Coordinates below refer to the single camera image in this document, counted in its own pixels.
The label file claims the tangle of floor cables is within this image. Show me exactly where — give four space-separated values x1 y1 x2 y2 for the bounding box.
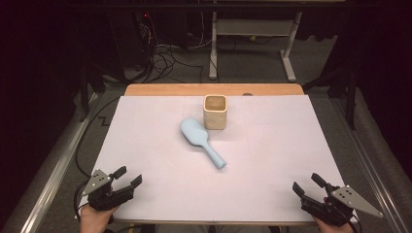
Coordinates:
135 13 222 83

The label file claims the black metal stand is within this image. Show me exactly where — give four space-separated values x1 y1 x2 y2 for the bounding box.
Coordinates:
76 62 108 123
302 64 359 131

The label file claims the white paper table cover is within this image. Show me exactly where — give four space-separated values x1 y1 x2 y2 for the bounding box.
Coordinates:
75 94 360 224

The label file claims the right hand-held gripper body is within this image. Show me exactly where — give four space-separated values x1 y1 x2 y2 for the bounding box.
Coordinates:
300 183 384 227

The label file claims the person's left hand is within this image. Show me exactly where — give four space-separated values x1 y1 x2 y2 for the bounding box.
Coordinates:
79 203 120 233

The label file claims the white metal stand frame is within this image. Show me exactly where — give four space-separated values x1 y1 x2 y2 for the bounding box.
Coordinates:
208 11 304 83

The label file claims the dark equipment with red light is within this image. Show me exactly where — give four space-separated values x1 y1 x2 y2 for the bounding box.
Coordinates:
108 9 156 74

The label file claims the light blue hairbrush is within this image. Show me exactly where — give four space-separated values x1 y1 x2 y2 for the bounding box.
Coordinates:
180 117 227 171

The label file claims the right hand-held gripper cable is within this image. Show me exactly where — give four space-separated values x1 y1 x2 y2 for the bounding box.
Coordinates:
348 213 363 233

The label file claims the long black floor cable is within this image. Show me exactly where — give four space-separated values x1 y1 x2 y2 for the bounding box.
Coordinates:
75 96 121 179

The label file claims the aluminium floor rail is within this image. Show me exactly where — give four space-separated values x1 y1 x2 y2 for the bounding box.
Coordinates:
3 91 100 233
329 96 412 233

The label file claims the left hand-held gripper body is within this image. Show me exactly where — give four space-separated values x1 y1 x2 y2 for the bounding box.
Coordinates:
81 168 134 212

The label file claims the person's right hand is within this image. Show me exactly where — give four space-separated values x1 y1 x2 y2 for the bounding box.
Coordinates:
312 215 358 233

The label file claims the beige square cup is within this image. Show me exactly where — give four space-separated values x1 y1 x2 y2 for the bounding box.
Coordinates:
202 94 228 131

